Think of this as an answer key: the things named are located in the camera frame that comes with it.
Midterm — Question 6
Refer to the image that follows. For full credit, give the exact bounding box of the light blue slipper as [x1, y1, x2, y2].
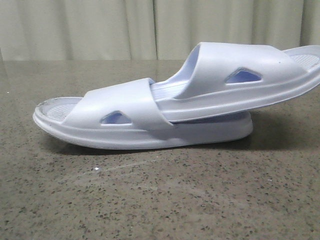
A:
[33, 78, 253, 150]
[150, 42, 320, 122]

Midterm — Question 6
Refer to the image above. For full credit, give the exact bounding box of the beige curtain backdrop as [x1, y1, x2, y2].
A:
[0, 0, 320, 61]

